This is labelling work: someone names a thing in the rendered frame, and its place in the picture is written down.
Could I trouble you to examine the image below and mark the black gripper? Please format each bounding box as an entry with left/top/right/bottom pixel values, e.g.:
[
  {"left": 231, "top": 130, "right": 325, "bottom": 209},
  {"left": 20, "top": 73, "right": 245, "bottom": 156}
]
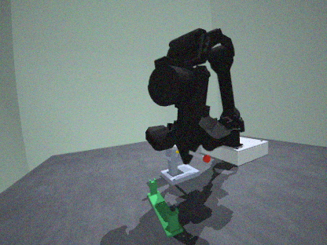
[{"left": 145, "top": 101, "right": 210, "bottom": 165}]

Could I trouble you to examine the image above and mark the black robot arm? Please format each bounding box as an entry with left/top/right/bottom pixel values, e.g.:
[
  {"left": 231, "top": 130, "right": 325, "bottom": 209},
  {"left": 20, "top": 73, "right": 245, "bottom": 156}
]
[{"left": 148, "top": 28, "right": 244, "bottom": 152}]

